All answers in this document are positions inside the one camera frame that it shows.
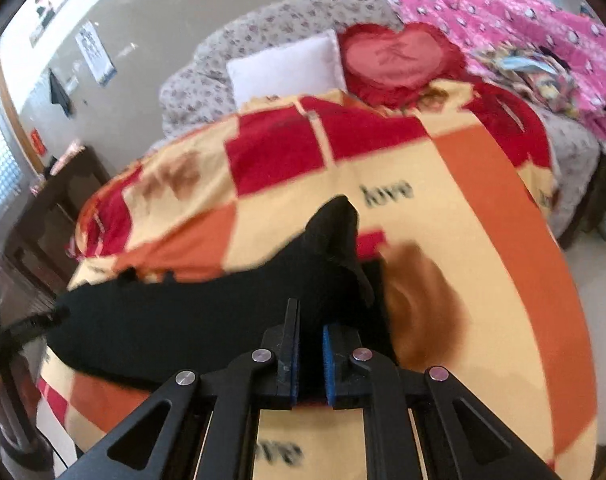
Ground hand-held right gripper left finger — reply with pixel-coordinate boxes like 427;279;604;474
58;298;301;480

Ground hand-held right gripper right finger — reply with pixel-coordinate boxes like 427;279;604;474
323;324;558;480

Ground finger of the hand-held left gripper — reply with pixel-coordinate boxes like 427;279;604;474
0;306;70;373

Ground black pants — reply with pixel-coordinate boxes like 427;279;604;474
47;195;398;393

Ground dark wooden cabinet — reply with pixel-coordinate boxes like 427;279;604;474
3;145;111;293

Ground red orange checkered blanket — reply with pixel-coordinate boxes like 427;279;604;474
37;81;598;480

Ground dark hanging cloth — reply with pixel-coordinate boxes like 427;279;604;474
49;67;72;116

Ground white pillow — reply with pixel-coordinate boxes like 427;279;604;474
226;30;346;109

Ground red heart-shaped cushion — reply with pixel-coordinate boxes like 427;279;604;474
337;21;468;107

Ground grey floral quilt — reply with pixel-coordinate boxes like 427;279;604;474
159;0;600;241

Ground colourful cartoon cloth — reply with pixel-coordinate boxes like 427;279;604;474
470;45;606;118

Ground pink printed quilt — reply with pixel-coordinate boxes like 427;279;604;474
368;0;606;153

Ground white wall calendar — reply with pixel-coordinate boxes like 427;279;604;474
75;21;117;87

